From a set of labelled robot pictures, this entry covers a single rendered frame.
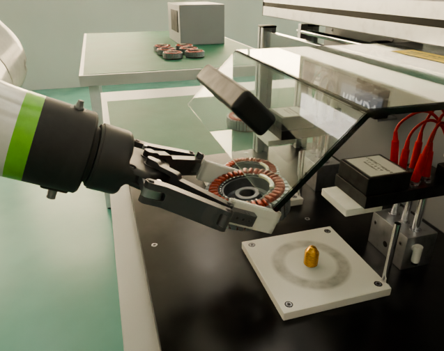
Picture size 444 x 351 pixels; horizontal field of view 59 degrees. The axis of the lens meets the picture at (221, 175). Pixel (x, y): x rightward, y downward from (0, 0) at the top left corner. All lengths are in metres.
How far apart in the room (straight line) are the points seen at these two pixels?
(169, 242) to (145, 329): 0.15
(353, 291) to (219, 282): 0.17
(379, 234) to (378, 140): 0.24
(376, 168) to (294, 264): 0.17
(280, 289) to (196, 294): 0.11
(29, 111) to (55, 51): 4.76
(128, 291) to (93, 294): 1.17
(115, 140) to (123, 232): 0.30
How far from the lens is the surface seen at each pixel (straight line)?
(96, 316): 1.65
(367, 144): 0.85
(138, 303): 0.56
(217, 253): 0.59
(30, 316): 1.74
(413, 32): 0.52
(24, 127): 0.41
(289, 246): 0.60
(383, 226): 0.62
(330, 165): 0.77
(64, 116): 0.42
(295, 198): 0.72
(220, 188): 0.52
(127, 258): 0.64
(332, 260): 0.58
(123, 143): 0.43
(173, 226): 0.66
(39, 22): 5.15
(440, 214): 0.73
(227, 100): 0.29
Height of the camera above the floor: 1.13
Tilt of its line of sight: 26 degrees down
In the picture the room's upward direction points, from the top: straight up
